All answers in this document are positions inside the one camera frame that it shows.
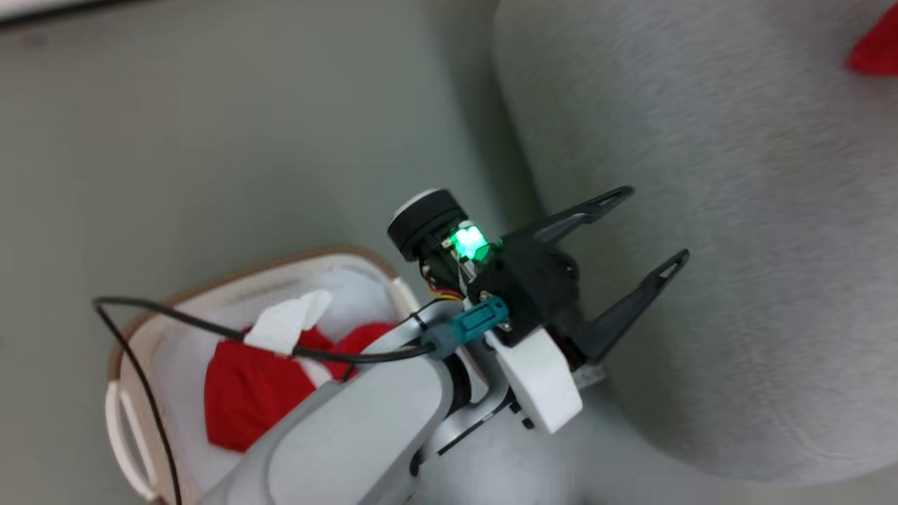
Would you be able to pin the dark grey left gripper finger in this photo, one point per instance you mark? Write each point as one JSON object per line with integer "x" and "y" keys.
{"x": 575, "y": 216}
{"x": 631, "y": 308}

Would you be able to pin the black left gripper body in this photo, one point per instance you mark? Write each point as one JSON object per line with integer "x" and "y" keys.
{"x": 525, "y": 280}

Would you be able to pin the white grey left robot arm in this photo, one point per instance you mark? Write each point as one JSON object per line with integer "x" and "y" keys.
{"x": 351, "y": 435}

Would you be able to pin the light grey sofa seat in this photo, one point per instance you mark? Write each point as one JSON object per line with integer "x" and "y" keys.
{"x": 736, "y": 245}

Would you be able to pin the red clothing piece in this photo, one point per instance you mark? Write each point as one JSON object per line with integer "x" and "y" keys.
{"x": 877, "y": 49}

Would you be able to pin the white laundry basket wooden rim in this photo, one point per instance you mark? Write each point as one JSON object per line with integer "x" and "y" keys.
{"x": 168, "y": 337}

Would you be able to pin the white cloth piece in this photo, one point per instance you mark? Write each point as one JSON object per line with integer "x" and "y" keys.
{"x": 284, "y": 324}

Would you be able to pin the red garment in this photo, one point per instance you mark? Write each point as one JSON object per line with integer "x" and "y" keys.
{"x": 249, "y": 393}

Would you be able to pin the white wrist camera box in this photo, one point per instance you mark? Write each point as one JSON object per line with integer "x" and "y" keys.
{"x": 537, "y": 382}

